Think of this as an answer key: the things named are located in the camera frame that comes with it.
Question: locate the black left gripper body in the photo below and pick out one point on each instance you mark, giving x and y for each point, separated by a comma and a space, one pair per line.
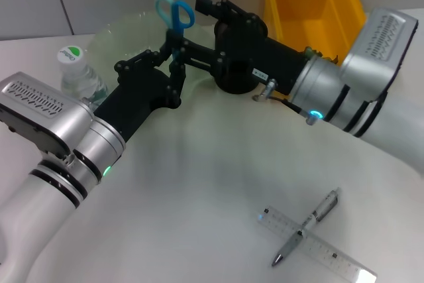
139, 94

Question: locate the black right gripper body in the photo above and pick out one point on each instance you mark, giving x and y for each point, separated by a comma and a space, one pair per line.
275, 61

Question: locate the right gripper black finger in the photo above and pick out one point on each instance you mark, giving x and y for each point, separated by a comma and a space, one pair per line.
218, 8
205, 56

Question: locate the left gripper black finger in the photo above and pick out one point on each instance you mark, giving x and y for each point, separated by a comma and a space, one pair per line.
172, 46
176, 84

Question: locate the blue scissors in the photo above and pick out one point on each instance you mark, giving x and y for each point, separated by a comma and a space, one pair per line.
179, 14

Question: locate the green plastic wrapper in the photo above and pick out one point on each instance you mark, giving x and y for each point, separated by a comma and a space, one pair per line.
326, 57

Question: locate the clear water bottle green label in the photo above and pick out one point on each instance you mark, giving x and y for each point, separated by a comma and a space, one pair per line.
79, 74

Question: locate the silver clear pen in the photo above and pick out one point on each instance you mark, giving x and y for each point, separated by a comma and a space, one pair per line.
309, 221

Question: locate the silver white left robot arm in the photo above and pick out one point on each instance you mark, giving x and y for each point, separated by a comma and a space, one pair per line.
33, 213

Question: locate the green glass fruit plate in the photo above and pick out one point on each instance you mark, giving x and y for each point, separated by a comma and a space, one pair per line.
132, 34

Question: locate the black mesh pen holder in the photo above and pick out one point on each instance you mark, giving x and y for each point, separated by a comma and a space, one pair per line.
238, 90

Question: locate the clear plastic ruler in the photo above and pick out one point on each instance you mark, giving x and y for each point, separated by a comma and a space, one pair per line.
344, 258

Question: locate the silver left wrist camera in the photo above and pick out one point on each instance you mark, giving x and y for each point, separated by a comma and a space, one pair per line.
39, 110

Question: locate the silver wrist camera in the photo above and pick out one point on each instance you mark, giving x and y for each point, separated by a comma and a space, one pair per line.
377, 41
39, 110

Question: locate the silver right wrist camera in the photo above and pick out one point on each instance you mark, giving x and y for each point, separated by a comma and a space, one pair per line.
377, 41

